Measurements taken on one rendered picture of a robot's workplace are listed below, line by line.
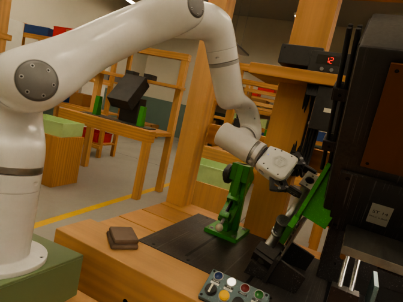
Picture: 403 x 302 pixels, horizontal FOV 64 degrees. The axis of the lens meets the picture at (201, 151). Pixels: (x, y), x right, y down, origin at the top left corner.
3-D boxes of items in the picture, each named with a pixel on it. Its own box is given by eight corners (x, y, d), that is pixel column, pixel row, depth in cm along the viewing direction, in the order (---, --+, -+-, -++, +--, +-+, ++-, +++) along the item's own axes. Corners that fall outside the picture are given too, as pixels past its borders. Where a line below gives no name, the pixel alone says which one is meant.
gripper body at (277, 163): (251, 159, 98) (284, 178, 94) (269, 138, 103) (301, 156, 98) (248, 172, 104) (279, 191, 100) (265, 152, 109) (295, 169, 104)
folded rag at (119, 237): (138, 250, 94) (140, 240, 94) (110, 250, 91) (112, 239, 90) (131, 235, 103) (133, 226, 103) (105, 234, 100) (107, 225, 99)
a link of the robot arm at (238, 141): (256, 155, 110) (243, 167, 104) (225, 136, 115) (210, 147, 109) (264, 135, 105) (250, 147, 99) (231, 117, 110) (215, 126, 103)
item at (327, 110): (360, 139, 105) (373, 93, 103) (307, 127, 112) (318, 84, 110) (360, 139, 116) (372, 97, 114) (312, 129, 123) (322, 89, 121)
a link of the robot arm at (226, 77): (231, 54, 107) (245, 139, 118) (202, 65, 96) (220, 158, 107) (255, 51, 102) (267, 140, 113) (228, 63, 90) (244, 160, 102)
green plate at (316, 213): (315, 246, 86) (357, 178, 81) (287, 228, 90) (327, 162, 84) (319, 235, 96) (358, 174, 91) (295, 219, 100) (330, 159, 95)
